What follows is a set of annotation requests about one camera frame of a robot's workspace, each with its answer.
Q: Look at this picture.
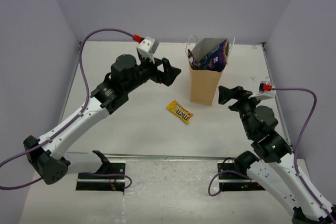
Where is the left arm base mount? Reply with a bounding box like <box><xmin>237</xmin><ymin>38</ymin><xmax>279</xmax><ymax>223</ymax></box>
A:
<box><xmin>76</xmin><ymin>151</ymin><xmax>133</xmax><ymax>193</ymax></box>

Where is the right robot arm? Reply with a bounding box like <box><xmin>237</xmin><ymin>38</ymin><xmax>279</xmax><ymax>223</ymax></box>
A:
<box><xmin>218</xmin><ymin>81</ymin><xmax>335</xmax><ymax>223</ymax></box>

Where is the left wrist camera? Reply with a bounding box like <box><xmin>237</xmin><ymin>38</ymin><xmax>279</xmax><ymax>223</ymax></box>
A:
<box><xmin>137</xmin><ymin>36</ymin><xmax>159</xmax><ymax>63</ymax></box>

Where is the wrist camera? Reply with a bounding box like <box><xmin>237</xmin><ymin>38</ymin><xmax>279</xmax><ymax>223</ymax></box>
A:
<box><xmin>248</xmin><ymin>81</ymin><xmax>276</xmax><ymax>101</ymax></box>
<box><xmin>137</xmin><ymin>36</ymin><xmax>159</xmax><ymax>63</ymax></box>

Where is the blue purple snack bag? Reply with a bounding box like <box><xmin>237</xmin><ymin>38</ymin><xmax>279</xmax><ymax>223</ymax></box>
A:
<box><xmin>198</xmin><ymin>38</ymin><xmax>229</xmax><ymax>72</ymax></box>

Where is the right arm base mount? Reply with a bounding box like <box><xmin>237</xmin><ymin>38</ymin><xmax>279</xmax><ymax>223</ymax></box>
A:
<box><xmin>208</xmin><ymin>151</ymin><xmax>265</xmax><ymax>197</ymax></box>

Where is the brown paper bag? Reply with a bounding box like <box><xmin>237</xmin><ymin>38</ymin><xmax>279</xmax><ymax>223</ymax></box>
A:
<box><xmin>185</xmin><ymin>34</ymin><xmax>236</xmax><ymax>106</ymax></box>

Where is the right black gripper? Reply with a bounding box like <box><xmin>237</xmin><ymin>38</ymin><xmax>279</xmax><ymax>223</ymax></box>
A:
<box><xmin>218</xmin><ymin>84</ymin><xmax>267</xmax><ymax>138</ymax></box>

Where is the purple M&M's packet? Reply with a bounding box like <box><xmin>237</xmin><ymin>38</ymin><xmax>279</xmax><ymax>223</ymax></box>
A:
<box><xmin>187</xmin><ymin>49</ymin><xmax>201</xmax><ymax>70</ymax></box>

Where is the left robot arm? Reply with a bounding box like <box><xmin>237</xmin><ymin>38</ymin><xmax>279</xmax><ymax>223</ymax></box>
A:
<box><xmin>24</xmin><ymin>55</ymin><xmax>181</xmax><ymax>185</ymax></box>

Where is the yellow M&M's packet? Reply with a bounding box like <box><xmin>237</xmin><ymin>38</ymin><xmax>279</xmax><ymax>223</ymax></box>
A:
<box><xmin>166</xmin><ymin>100</ymin><xmax>193</xmax><ymax>124</ymax></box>

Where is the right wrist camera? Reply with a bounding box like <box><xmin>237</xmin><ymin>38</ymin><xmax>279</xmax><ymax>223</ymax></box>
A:
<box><xmin>248</xmin><ymin>81</ymin><xmax>276</xmax><ymax>101</ymax></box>

